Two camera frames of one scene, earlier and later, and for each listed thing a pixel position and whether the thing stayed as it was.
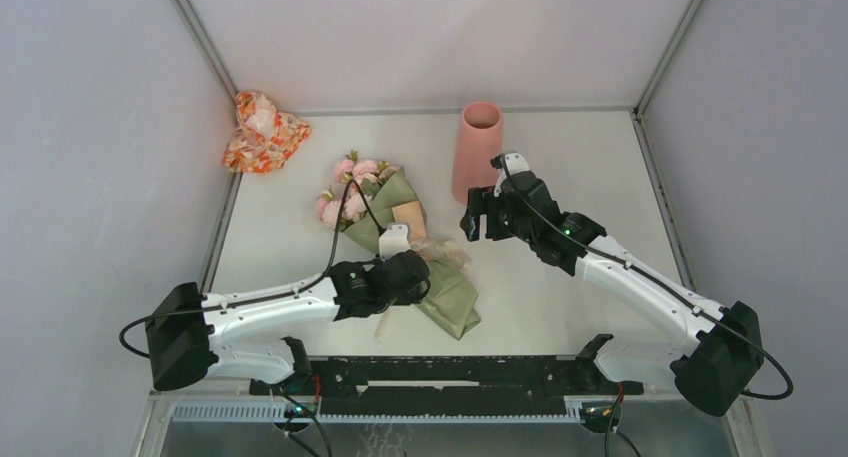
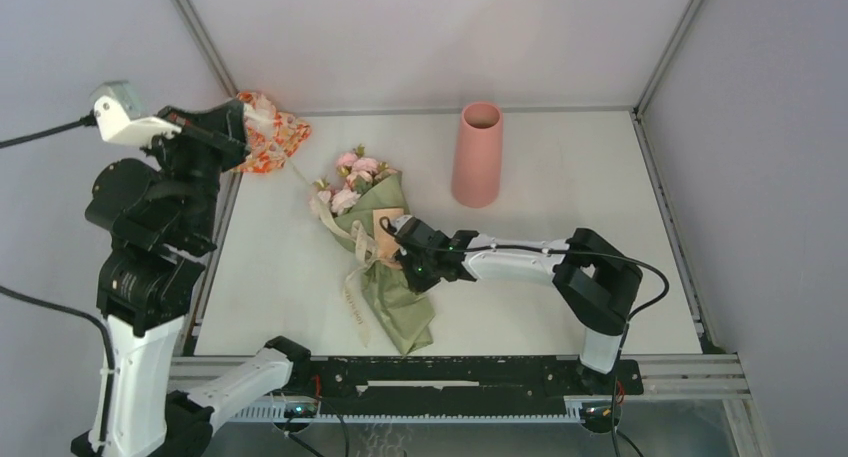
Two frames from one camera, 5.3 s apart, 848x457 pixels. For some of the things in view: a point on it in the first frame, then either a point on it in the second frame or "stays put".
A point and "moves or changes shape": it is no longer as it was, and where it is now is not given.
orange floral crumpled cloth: x=264 y=137 stays put
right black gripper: x=482 y=201 to x=418 y=282
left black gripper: x=412 y=296 to x=221 y=130
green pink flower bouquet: x=367 y=198 moves or changes shape
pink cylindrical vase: x=478 y=150 stays put
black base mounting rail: x=447 y=385 stays put
